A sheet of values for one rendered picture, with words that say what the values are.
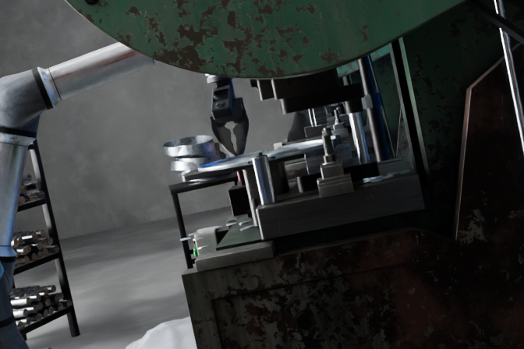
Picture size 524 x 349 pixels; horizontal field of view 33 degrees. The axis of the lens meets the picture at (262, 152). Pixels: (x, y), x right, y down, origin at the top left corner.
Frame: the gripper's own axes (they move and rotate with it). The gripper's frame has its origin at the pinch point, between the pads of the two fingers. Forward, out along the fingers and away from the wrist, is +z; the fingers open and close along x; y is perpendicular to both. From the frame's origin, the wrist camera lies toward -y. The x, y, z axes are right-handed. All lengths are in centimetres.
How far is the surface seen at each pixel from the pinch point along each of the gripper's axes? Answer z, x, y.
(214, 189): 59, 105, 627
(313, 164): 2.5, -19.3, -40.4
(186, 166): 13, 59, 254
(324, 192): 6, -21, -58
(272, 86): -14.0, -14.6, -39.9
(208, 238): 16.7, 8.8, -12.7
